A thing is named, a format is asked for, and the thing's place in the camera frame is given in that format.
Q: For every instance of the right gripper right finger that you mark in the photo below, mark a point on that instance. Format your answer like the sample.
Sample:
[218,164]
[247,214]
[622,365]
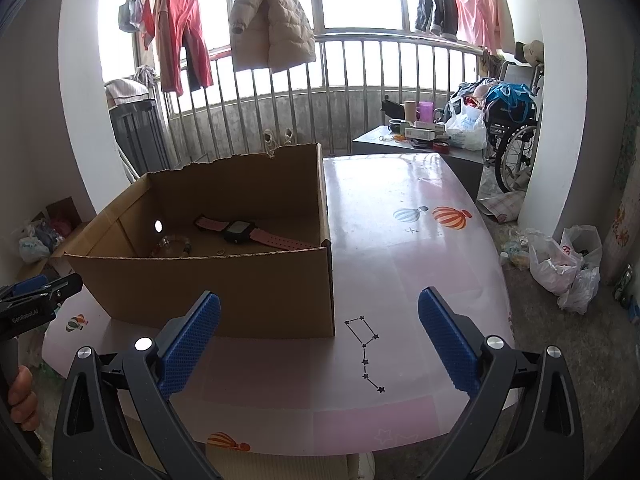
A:
[545,439]

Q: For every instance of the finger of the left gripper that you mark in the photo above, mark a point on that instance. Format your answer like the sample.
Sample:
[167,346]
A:
[24,287]
[52,295]

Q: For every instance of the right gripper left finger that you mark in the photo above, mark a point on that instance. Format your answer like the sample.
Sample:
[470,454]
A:
[91,437]

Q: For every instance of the pink strap digital watch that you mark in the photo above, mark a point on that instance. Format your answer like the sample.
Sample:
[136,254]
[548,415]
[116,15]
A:
[240,232]

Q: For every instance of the left hand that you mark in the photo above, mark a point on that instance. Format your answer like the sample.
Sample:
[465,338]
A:
[23,400]

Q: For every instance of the open cardboard box with clothes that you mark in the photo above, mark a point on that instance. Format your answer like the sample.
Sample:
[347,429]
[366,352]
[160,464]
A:
[43,242]

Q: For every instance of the white plastic bag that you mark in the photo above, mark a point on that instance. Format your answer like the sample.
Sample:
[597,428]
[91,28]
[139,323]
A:
[569,268]
[467,129]

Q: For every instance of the large brown cardboard box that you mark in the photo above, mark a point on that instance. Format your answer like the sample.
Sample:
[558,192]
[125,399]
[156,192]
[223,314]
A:
[145,262]

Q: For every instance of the metal balcony railing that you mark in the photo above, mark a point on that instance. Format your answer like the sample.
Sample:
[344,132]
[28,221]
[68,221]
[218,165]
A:
[331,101]

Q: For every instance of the red hanging garment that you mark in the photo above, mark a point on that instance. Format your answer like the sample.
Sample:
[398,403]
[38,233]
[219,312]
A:
[175,25]

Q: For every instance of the beige puffer jacket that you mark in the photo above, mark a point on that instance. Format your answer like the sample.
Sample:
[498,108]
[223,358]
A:
[271,34]

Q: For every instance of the pink hanging shirt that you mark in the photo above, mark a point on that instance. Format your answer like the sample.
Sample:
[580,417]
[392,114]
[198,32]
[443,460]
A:
[485,24]

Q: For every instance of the dark hanging jacket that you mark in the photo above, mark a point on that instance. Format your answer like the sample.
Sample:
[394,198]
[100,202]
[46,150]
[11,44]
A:
[438,18]

